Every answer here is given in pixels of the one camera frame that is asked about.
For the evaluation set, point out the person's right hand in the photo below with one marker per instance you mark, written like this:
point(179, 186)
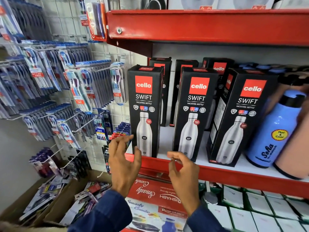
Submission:
point(187, 183)

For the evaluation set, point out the person's left hand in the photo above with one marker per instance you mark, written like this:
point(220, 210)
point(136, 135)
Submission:
point(123, 169)

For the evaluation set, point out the person's right thumb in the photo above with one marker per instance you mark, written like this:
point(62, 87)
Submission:
point(172, 170)

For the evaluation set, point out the person's left thumb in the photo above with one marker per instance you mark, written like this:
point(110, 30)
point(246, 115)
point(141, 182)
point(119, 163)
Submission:
point(137, 157)

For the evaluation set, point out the person's right forearm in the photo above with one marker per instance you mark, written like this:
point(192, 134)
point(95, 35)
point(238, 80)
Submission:
point(204, 222)

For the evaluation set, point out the person's left forearm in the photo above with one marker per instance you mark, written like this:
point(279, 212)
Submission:
point(106, 213)

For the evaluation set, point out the stack of small toothbrush packets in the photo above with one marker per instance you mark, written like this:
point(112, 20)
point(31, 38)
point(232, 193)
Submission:
point(113, 142)

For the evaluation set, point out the red and white combo box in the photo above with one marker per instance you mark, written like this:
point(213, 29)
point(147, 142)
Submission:
point(154, 205)

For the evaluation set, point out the steel bottle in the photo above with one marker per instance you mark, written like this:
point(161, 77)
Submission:
point(209, 196)

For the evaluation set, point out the red metal shelf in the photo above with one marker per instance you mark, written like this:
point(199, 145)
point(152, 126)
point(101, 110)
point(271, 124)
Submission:
point(205, 27)
point(231, 177)

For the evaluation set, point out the row of black bottle boxes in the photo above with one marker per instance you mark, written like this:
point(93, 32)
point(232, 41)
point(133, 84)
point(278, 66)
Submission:
point(196, 111)

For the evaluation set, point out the pile of loose packets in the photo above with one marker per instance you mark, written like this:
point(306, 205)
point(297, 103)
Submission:
point(45, 193)
point(84, 202)

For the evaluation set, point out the brown cardboard box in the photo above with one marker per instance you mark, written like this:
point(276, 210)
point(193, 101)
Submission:
point(65, 202)
point(14, 210)

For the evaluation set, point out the hanging dark toothbrush packets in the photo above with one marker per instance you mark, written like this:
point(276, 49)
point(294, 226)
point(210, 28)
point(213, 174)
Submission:
point(48, 163)

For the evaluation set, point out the group of white boxes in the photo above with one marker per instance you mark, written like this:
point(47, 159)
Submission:
point(260, 210)

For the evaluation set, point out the blue flask with black cap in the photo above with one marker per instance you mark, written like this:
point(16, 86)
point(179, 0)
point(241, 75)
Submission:
point(272, 132)

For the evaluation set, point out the hanging blue toothbrush packets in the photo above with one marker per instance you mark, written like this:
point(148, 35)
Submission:
point(48, 77)

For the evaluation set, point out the peach flask with black base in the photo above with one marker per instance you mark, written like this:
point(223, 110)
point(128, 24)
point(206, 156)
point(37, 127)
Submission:
point(293, 157)

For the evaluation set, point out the row of flasks behind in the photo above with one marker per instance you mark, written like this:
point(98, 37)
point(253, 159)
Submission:
point(263, 67)

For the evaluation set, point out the red toothbrush packet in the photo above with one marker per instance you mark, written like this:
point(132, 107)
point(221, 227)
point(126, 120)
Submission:
point(95, 19)

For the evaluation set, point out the row of white appliance boxes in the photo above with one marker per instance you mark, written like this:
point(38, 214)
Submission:
point(217, 2)

